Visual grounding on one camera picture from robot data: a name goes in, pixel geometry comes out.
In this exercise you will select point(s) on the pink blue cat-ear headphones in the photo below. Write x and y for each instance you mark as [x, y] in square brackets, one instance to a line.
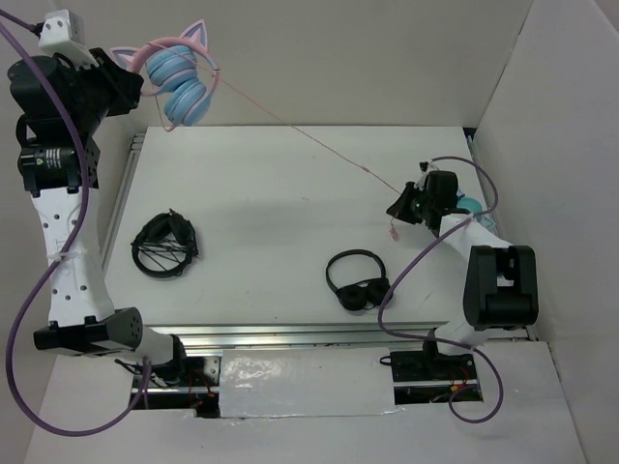
[180, 67]

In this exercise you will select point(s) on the white foil-taped panel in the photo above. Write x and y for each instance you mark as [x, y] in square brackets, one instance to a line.
[316, 382]

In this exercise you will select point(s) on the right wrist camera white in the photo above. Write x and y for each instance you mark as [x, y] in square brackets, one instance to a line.
[426, 168]

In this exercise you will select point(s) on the left aluminium side rail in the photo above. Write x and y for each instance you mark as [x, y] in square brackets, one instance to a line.
[121, 197]

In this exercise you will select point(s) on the black on-ear headphones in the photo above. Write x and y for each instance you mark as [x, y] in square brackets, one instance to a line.
[365, 294]

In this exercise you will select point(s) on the aluminium front rail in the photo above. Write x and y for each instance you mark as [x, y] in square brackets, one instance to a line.
[203, 339]

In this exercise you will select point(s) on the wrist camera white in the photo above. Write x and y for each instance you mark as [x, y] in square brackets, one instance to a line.
[426, 168]
[63, 33]

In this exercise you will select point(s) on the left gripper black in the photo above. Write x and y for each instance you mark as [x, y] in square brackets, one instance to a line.
[125, 86]

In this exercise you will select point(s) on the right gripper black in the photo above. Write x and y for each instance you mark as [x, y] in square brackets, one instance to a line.
[400, 208]

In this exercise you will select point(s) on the teal cat-ear headphones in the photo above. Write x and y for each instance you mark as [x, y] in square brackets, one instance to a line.
[473, 206]

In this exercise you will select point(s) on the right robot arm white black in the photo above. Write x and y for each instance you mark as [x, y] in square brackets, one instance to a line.
[500, 291]

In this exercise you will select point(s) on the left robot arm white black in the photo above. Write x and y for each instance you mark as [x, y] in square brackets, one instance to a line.
[63, 183]

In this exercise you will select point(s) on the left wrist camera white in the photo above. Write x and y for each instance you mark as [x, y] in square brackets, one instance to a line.
[63, 33]

